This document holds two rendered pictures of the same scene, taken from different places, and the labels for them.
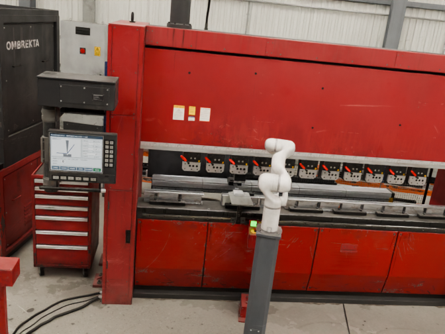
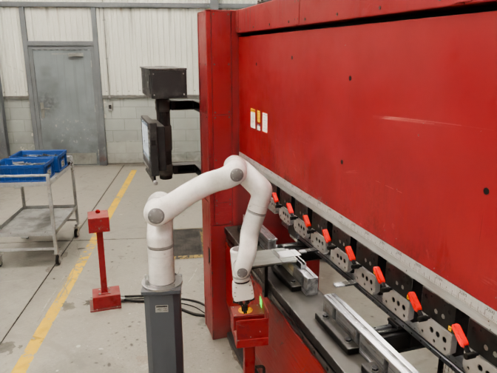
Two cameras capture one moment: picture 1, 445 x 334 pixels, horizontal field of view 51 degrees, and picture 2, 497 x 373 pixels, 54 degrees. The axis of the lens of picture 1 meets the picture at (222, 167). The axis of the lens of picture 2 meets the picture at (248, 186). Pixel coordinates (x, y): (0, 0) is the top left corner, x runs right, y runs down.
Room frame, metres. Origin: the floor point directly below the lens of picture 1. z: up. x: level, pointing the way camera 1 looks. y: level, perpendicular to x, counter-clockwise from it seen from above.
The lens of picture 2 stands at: (3.10, -2.53, 2.04)
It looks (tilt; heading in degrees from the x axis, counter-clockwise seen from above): 15 degrees down; 79
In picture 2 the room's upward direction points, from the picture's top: straight up
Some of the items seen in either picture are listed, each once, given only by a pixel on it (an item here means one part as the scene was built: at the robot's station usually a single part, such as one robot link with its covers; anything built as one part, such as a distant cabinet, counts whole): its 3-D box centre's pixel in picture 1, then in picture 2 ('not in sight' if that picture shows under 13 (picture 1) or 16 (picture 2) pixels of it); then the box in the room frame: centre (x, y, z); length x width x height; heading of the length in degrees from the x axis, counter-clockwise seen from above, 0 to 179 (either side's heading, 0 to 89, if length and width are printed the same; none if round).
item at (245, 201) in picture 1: (240, 199); (267, 257); (3.65, -0.18, 1.00); 0.26 x 0.18 x 0.01; 8
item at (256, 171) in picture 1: (261, 164); (308, 217); (3.81, -0.33, 1.26); 0.15 x 0.09 x 0.17; 98
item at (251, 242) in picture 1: (260, 234); (248, 320); (3.51, -0.37, 0.75); 0.20 x 0.16 x 0.18; 90
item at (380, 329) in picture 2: not in sight; (419, 330); (4.25, -0.70, 0.81); 0.64 x 0.08 x 0.14; 8
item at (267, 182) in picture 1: (269, 189); (160, 218); (3.10, -0.35, 1.30); 0.19 x 0.12 x 0.24; 84
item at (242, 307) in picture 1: (250, 308); not in sight; (3.48, -0.37, 0.06); 0.25 x 0.20 x 0.12; 0
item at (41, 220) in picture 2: not in sight; (35, 207); (1.82, 2.70, 0.47); 0.90 x 0.66 x 0.95; 85
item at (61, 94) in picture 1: (78, 136); (164, 127); (3.16, 1.02, 1.53); 0.51 x 0.25 x 0.85; 98
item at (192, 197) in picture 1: (173, 196); (259, 232); (3.72, 0.39, 0.92); 0.50 x 0.06 x 0.10; 98
